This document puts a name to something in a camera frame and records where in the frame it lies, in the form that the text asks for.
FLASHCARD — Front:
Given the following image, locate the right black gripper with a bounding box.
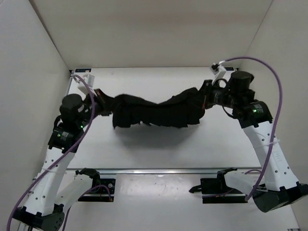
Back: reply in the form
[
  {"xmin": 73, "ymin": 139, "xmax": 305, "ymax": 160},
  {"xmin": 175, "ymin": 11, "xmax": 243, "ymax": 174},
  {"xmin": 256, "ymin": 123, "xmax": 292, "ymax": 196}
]
[{"xmin": 186, "ymin": 80, "xmax": 237, "ymax": 110}]

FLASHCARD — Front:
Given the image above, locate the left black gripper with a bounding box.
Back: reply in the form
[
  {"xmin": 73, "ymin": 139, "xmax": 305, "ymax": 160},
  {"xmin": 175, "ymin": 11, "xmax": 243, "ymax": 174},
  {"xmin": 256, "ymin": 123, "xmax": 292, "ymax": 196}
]
[{"xmin": 81, "ymin": 83, "xmax": 125, "ymax": 121}]

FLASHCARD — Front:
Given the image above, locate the black pleated skirt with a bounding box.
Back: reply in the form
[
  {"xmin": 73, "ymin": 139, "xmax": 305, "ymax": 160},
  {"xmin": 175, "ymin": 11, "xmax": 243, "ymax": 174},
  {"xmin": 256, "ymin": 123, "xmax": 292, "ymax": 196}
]
[{"xmin": 103, "ymin": 88, "xmax": 205, "ymax": 128}]

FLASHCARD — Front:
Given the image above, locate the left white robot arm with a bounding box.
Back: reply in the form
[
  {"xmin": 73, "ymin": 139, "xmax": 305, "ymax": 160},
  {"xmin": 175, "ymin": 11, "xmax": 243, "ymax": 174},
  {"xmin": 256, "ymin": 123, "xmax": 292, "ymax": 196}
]
[{"xmin": 6, "ymin": 89, "xmax": 105, "ymax": 231}]

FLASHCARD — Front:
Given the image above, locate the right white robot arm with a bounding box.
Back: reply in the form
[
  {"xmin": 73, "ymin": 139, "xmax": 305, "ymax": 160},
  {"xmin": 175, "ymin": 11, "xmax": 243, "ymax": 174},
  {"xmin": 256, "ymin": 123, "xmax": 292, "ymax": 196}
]
[{"xmin": 200, "ymin": 71, "xmax": 308, "ymax": 213}]

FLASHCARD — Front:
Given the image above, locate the right blue corner label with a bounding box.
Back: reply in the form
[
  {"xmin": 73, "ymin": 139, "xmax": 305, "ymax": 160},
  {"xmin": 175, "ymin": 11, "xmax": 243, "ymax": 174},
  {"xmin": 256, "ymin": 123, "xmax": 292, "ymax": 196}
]
[{"xmin": 224, "ymin": 67, "xmax": 234, "ymax": 71}]

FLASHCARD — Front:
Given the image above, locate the blue corner label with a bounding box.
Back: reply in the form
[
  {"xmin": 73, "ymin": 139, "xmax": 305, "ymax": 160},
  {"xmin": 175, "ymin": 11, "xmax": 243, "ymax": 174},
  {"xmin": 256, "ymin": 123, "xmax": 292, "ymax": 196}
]
[
  {"xmin": 224, "ymin": 67, "xmax": 234, "ymax": 71},
  {"xmin": 75, "ymin": 68, "xmax": 91, "ymax": 73}
]

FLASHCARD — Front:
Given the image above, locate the left blue corner label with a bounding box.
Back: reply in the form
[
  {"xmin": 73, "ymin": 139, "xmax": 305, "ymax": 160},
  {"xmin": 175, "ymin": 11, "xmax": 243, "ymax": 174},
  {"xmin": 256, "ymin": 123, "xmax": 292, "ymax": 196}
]
[{"xmin": 75, "ymin": 68, "xmax": 91, "ymax": 73}]

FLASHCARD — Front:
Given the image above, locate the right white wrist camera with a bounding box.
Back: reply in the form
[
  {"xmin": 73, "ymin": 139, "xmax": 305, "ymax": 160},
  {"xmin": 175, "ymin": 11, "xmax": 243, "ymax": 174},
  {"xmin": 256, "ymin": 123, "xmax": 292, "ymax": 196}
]
[{"xmin": 210, "ymin": 61, "xmax": 226, "ymax": 85}]

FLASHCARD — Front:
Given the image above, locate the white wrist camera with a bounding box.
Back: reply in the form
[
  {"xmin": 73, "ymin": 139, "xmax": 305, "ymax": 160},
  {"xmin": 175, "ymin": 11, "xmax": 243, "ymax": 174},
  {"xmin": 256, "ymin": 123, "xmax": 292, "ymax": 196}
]
[
  {"xmin": 77, "ymin": 74, "xmax": 95, "ymax": 95},
  {"xmin": 210, "ymin": 61, "xmax": 226, "ymax": 85}
]

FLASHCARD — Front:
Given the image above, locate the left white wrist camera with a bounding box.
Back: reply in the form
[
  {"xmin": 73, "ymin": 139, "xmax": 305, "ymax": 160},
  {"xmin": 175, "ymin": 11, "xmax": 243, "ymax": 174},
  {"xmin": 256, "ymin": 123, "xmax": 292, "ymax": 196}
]
[{"xmin": 77, "ymin": 74, "xmax": 95, "ymax": 95}]

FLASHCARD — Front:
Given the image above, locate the aluminium front rail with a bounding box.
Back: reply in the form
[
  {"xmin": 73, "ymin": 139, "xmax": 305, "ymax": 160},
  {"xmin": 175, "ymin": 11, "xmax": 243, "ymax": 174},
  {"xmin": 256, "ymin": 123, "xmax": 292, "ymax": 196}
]
[{"xmin": 67, "ymin": 167, "xmax": 265, "ymax": 176}]

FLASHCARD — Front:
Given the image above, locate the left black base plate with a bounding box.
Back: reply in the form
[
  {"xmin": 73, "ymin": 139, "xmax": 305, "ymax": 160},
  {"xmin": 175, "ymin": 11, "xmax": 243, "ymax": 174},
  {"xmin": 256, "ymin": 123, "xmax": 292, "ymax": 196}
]
[{"xmin": 78, "ymin": 177, "xmax": 116, "ymax": 203}]

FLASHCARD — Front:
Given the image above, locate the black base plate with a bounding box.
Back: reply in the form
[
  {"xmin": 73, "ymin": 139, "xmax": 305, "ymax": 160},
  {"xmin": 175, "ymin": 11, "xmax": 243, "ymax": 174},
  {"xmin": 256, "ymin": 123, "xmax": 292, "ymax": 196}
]
[
  {"xmin": 78, "ymin": 177, "xmax": 116, "ymax": 203},
  {"xmin": 189, "ymin": 167, "xmax": 247, "ymax": 204}
]

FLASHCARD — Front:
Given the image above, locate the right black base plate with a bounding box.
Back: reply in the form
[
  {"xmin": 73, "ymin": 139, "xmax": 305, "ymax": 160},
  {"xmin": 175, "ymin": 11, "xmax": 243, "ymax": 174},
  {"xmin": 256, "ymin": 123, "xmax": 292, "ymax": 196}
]
[{"xmin": 189, "ymin": 167, "xmax": 247, "ymax": 204}]

